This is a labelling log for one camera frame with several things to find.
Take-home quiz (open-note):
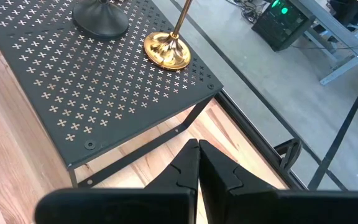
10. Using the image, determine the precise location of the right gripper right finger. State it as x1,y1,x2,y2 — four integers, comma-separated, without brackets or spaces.
198,139,358,224

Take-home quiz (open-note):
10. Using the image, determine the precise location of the black cable bundle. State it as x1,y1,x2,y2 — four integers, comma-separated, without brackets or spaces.
225,0,262,24

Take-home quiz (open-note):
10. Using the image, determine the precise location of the black perforated metal shelf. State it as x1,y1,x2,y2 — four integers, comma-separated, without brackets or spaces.
0,0,224,189

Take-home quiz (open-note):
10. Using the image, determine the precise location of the black hook clamp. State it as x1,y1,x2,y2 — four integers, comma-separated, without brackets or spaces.
273,138,303,171

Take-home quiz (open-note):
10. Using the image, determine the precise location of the black metal table frame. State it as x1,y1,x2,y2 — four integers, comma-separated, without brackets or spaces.
214,88,309,191

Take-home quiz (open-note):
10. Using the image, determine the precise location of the black computer tower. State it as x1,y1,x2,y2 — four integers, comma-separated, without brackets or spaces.
251,0,313,52

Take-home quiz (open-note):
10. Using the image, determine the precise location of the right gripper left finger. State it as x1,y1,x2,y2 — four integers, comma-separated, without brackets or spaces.
35,138,201,224

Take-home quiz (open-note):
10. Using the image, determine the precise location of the tall black candlestick holder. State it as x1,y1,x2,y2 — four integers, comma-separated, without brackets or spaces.
72,0,130,40

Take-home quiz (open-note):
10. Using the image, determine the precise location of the tall gold candlestick holder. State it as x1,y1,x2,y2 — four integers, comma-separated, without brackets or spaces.
143,0,195,72

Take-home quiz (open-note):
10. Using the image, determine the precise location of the grey metal desk frame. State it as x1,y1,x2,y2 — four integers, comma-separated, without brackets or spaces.
287,0,358,86

